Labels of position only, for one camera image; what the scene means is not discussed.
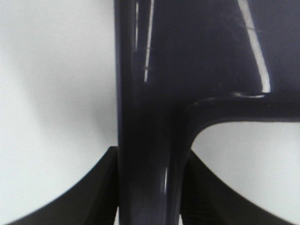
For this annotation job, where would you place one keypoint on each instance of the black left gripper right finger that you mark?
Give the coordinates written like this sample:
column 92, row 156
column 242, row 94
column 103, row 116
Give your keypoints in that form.
column 207, row 200

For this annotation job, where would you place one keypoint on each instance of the purple plastic dustpan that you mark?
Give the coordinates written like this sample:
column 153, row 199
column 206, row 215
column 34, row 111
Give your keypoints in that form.
column 185, row 65

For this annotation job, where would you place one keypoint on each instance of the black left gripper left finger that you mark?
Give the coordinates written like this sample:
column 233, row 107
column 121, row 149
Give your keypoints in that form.
column 91, row 201

